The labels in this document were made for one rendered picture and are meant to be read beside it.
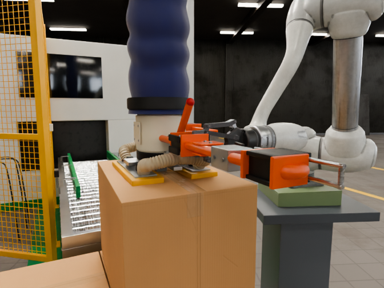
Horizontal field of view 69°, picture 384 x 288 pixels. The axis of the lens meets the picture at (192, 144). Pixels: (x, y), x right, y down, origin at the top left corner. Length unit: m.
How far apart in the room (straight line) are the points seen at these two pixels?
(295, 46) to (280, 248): 0.88
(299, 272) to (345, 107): 0.79
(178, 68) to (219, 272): 0.64
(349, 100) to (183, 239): 0.86
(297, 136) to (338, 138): 0.41
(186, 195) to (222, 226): 0.15
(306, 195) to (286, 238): 0.23
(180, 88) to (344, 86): 0.67
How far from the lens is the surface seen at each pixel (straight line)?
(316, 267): 1.56
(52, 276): 1.29
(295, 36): 1.16
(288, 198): 1.32
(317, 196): 1.38
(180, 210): 0.76
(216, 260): 0.87
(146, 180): 0.85
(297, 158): 0.46
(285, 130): 0.91
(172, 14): 0.97
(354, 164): 1.37
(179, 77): 0.94
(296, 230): 1.43
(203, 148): 0.64
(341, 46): 1.25
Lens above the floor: 1.18
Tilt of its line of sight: 7 degrees down
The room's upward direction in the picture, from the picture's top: straight up
